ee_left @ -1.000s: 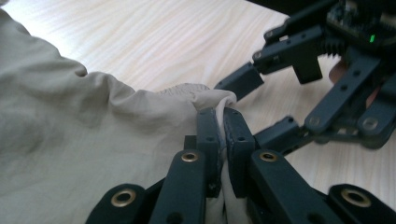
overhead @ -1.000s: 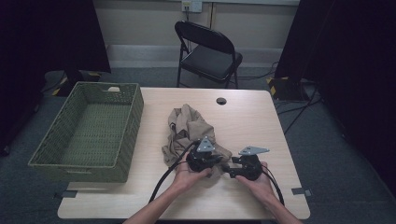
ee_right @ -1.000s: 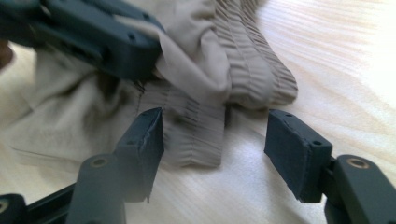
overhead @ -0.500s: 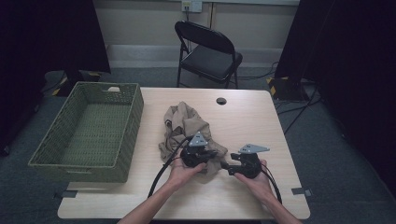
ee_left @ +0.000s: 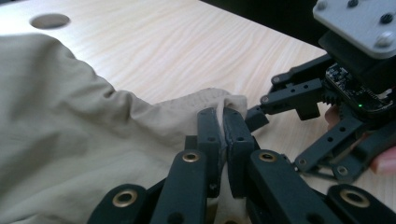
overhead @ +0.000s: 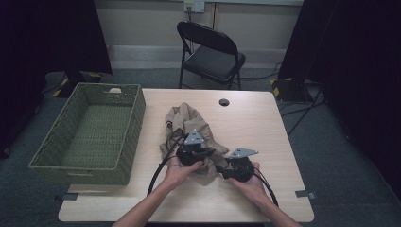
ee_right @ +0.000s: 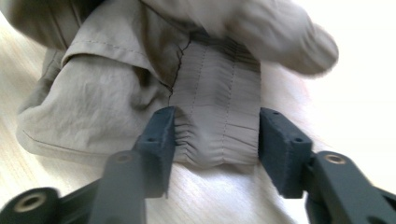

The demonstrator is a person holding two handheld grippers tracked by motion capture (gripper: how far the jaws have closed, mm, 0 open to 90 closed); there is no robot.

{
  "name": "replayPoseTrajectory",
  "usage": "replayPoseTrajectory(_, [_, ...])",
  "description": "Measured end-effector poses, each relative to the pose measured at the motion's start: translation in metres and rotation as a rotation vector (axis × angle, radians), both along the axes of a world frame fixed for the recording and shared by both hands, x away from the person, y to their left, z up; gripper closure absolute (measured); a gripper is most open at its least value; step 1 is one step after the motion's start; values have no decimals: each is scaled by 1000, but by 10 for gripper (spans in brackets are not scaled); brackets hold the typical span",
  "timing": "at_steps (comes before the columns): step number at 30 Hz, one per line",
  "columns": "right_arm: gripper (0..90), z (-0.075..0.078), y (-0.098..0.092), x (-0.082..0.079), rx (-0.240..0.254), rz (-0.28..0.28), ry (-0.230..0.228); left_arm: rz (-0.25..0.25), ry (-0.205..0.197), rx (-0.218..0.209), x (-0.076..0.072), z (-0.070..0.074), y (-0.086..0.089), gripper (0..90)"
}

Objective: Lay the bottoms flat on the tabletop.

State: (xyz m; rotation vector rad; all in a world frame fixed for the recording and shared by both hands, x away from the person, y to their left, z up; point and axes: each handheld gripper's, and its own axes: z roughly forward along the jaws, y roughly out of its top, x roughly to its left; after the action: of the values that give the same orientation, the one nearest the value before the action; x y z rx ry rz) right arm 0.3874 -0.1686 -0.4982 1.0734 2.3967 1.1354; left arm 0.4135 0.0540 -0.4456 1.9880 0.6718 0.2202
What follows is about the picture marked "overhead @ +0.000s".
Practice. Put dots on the beige cloth garment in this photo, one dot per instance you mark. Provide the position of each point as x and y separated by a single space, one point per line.
189 121

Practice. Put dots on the person's right hand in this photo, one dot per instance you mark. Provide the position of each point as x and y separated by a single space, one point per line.
252 189

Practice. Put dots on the grey tape strip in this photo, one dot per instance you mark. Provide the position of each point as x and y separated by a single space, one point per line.
305 194
66 197

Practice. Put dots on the black stand base yellow stripes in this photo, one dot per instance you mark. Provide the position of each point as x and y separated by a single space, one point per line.
288 90
67 78

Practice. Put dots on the green woven basket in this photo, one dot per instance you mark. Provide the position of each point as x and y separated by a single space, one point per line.
94 135

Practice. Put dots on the white wall socket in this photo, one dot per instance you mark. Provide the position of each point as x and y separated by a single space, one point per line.
195 5

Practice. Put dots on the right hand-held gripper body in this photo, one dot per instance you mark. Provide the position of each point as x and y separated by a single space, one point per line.
241 168

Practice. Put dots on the person's left hand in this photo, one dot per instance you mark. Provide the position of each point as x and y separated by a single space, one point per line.
176 175

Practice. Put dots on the black curtain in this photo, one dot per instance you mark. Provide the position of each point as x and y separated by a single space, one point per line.
356 63
47 38

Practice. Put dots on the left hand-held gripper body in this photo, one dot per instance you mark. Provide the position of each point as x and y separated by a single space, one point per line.
189 154

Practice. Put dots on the black folding chair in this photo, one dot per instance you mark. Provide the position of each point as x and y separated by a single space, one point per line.
209 60

